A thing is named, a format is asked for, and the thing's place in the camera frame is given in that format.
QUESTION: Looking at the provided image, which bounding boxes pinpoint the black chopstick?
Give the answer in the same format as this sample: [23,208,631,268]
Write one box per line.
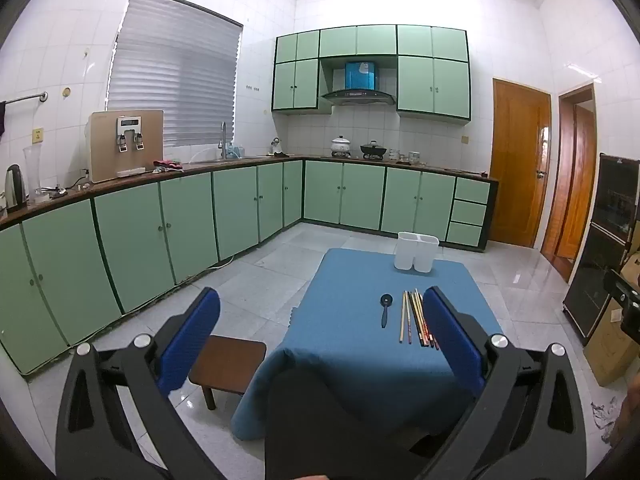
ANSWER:
[412,290,427,347]
[409,291,423,347]

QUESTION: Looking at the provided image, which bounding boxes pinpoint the clear glass vase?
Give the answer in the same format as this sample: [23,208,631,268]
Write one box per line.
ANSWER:
[22,146,45,198]

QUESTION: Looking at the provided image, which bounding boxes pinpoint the black glass-front cabinet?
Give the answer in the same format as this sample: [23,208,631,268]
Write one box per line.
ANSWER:
[562,152,640,347]

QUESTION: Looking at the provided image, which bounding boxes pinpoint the closed wooden door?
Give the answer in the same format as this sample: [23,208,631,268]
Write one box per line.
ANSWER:
[489,77,552,248]

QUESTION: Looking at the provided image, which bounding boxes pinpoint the electric kettle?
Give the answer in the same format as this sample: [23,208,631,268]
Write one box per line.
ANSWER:
[4,164,27,213]

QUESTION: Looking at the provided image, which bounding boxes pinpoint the small wooden stool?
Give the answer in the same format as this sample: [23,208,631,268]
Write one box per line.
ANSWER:
[188,335,267,411]

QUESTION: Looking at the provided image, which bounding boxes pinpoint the white plastic utensil holder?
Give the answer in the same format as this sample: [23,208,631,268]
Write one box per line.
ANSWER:
[393,231,440,274]

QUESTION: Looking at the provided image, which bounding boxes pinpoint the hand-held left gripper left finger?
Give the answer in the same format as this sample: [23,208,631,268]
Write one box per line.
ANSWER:
[54,286,223,480]

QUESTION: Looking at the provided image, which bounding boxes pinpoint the chrome kitchen faucet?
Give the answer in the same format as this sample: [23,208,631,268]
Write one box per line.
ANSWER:
[218,121,236,160]

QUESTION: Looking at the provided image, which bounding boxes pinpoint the cardboard box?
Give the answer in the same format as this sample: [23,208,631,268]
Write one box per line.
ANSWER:
[582,250,640,387]

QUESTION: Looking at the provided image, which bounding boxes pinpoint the white window blind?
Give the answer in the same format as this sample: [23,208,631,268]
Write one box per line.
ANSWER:
[106,0,244,148]

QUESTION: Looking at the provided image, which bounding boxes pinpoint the person's right forearm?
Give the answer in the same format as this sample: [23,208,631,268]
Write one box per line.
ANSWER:
[611,391,640,448]

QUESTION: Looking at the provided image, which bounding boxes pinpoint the blue tablecloth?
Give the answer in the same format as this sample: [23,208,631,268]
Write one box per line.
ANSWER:
[231,247,503,441]

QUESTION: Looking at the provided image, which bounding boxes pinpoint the green upper cabinets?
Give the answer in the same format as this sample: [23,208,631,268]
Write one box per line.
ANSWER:
[271,24,472,121]

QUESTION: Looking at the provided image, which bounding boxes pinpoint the gas stove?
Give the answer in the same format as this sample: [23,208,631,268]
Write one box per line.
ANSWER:
[327,151,393,162]

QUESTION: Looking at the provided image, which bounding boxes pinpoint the range hood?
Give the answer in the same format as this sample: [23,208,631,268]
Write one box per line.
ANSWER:
[321,60,397,107]

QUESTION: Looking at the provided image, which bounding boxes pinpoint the green drawer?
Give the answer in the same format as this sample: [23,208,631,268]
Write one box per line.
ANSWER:
[455,177,491,206]
[451,200,487,227]
[446,221,484,247]

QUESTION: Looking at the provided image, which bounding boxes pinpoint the red patterned chopstick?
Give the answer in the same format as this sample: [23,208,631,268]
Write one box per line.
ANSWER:
[415,289,433,348]
[418,289,439,350]

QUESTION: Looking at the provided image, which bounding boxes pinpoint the green cabinets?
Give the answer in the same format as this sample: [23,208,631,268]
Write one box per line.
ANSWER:
[0,157,499,377]
[271,24,472,121]

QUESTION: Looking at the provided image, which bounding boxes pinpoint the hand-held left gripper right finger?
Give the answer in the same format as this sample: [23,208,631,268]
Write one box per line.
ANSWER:
[422,286,587,480]

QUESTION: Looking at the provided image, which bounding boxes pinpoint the wood-panel water dispenser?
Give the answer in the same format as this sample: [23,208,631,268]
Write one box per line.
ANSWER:
[85,109,165,184]

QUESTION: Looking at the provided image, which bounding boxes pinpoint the crumpled white paper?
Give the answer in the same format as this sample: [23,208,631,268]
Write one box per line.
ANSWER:
[592,399,619,432]

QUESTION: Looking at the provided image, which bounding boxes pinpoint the chrome towel bar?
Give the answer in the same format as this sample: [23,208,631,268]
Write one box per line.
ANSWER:
[0,91,49,107]

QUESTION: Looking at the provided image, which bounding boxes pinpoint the green lower cabinets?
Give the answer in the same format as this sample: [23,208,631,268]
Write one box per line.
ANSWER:
[0,157,499,377]

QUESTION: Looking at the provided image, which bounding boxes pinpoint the open wooden door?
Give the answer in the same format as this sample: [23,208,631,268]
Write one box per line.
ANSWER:
[540,84,598,281]

